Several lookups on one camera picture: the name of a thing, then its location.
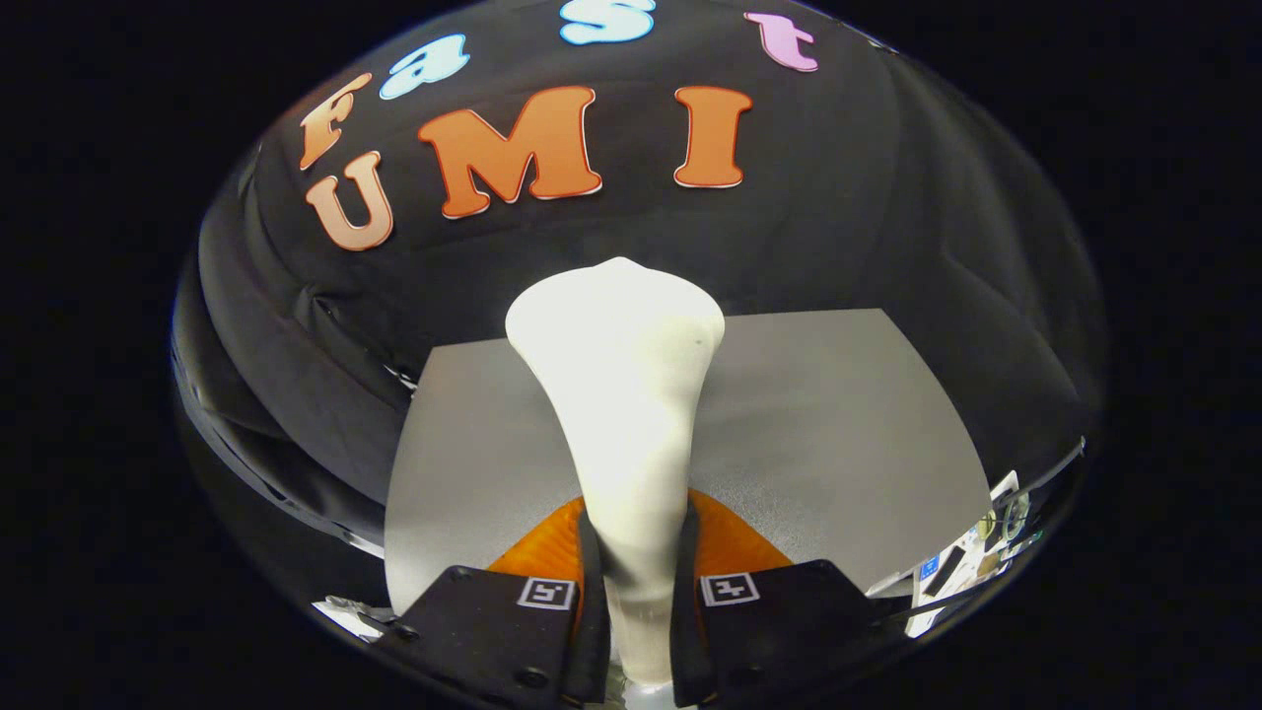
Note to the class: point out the cluttered white desk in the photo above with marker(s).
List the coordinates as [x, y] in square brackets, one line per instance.
[976, 562]

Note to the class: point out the white garment steamer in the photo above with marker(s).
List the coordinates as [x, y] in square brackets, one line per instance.
[621, 394]

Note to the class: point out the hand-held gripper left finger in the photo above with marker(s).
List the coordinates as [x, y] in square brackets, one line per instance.
[595, 631]

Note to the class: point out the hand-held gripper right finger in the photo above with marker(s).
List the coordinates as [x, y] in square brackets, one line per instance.
[685, 631]

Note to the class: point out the grey cabinet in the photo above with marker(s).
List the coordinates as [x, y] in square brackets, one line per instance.
[818, 424]

